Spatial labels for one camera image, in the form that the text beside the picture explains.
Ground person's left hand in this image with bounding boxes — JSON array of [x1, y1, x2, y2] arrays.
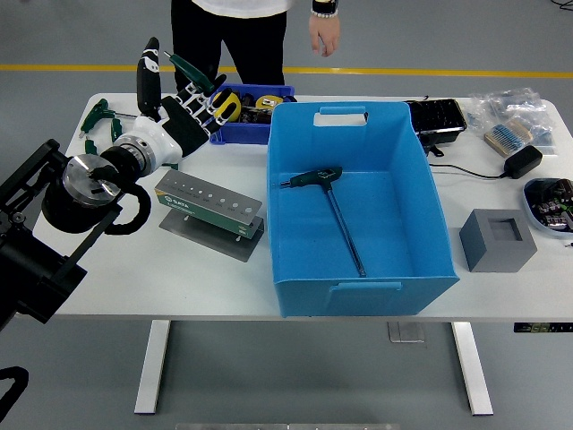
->
[[308, 16, 341, 58]]

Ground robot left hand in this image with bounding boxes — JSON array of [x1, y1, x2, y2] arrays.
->
[[133, 37, 245, 169]]

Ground thin green T-handle hex key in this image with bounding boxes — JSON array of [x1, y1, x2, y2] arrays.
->
[[161, 49, 216, 90]]

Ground large green T-handle hex key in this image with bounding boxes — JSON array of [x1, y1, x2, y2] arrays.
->
[[280, 166, 368, 279]]

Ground large blue folding box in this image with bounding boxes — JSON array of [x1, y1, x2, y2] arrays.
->
[[267, 101, 461, 318]]

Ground black wristband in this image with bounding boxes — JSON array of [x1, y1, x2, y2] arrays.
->
[[311, 0, 340, 20]]

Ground yellow ball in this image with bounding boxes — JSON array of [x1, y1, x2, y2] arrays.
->
[[212, 89, 243, 125]]

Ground small blue parts bin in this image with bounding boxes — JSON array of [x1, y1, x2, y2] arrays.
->
[[208, 82, 297, 147]]

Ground person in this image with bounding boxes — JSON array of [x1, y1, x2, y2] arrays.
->
[[170, 0, 341, 87]]

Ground dark rectangular part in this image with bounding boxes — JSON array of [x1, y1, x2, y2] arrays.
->
[[239, 109, 274, 125]]

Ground metal hex key stand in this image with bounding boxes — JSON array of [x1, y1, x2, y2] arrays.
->
[[154, 169, 265, 264]]

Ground yellow black tape measure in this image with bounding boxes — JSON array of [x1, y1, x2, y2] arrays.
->
[[255, 94, 287, 111]]

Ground black plastic tray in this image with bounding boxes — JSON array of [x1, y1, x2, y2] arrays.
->
[[405, 99, 469, 145]]

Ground clear bag of parts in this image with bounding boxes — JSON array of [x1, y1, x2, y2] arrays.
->
[[467, 87, 548, 135]]

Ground blue resistor strip bundle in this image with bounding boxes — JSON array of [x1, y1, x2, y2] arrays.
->
[[483, 118, 534, 158]]

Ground black power adapter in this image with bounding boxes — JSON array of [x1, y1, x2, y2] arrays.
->
[[504, 145, 544, 180]]

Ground white table leg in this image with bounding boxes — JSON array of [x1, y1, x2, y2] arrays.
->
[[133, 320, 172, 416], [450, 321, 495, 417]]

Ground clear bag with blue parts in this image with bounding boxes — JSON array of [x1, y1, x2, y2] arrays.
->
[[527, 120, 560, 158]]

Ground light blue bowl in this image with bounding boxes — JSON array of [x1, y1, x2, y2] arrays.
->
[[522, 177, 573, 234]]

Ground grey cube with recess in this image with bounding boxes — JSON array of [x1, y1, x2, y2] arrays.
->
[[459, 208, 538, 273]]

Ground dark electronic components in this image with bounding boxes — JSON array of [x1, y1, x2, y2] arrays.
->
[[535, 178, 573, 229]]

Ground metal floor plate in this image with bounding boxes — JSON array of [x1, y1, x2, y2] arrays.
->
[[387, 321, 426, 344]]

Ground black table control panel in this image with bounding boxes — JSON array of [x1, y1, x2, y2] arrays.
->
[[513, 322, 573, 334]]

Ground black adapter cable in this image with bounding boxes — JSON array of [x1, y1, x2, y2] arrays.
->
[[428, 163, 509, 179]]

